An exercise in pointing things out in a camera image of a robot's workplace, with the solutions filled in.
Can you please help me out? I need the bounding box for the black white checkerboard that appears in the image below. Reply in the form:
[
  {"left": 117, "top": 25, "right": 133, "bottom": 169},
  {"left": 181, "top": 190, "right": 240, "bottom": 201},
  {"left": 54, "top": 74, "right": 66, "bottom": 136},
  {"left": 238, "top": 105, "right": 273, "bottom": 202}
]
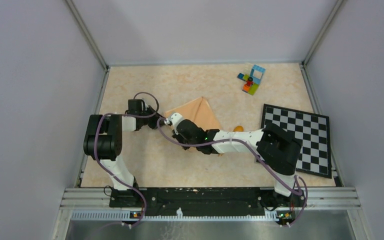
[{"left": 261, "top": 103, "right": 332, "bottom": 179}]

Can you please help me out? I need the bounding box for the colourful toy brick model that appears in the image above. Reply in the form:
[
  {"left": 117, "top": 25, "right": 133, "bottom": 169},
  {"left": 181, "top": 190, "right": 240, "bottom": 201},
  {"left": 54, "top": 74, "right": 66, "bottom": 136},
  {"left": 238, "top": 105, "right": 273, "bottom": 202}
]
[{"left": 237, "top": 64, "right": 266, "bottom": 96}]

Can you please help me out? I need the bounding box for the aluminium frame profile front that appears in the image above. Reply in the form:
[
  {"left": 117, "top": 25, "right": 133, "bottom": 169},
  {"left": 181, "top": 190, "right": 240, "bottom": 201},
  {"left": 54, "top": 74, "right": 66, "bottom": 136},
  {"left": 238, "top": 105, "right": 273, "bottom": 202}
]
[{"left": 60, "top": 187, "right": 361, "bottom": 222}]

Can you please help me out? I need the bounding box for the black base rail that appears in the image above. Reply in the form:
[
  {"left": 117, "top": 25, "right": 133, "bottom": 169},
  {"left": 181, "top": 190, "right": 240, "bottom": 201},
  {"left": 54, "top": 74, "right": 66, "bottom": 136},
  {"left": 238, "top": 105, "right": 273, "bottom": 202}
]
[{"left": 109, "top": 187, "right": 304, "bottom": 217}]

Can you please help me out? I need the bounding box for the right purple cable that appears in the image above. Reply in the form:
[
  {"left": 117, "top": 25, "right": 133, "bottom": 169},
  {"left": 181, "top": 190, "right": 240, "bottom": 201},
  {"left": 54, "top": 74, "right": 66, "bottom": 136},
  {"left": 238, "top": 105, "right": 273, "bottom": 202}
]
[{"left": 156, "top": 117, "right": 309, "bottom": 227}]

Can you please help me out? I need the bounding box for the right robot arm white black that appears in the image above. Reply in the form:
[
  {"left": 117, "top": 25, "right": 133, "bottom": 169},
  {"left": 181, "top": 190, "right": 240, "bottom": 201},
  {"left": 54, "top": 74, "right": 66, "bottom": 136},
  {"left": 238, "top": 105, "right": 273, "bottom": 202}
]
[{"left": 172, "top": 119, "right": 303, "bottom": 206}]

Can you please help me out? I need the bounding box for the orange plastic spoon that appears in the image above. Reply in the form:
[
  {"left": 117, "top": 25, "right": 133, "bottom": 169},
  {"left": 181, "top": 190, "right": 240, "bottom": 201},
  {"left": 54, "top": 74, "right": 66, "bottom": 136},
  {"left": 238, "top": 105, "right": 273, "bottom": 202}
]
[{"left": 233, "top": 125, "right": 244, "bottom": 132}]

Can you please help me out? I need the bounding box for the peach cloth napkin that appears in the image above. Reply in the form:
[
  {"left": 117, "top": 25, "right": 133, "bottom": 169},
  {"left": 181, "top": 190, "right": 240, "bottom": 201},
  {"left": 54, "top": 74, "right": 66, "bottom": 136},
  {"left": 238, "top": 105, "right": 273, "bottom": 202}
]
[{"left": 163, "top": 97, "right": 222, "bottom": 131}]

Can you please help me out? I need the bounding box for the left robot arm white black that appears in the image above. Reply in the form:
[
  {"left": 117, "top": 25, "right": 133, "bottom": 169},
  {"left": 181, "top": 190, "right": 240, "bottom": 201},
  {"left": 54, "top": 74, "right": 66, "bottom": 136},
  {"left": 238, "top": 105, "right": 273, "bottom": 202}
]
[{"left": 83, "top": 98, "right": 161, "bottom": 207}]

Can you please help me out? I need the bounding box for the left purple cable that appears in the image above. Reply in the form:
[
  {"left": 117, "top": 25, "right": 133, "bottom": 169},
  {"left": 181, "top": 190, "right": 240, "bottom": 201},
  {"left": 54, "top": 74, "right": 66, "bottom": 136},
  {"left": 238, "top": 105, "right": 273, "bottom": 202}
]
[{"left": 93, "top": 91, "right": 160, "bottom": 229}]

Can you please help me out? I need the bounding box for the purple cable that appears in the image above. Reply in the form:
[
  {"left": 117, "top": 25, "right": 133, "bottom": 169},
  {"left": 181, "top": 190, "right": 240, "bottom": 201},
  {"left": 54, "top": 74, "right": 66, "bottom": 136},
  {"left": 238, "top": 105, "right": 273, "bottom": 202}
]
[
  {"left": 156, "top": 117, "right": 309, "bottom": 227},
  {"left": 93, "top": 91, "right": 160, "bottom": 229}
]

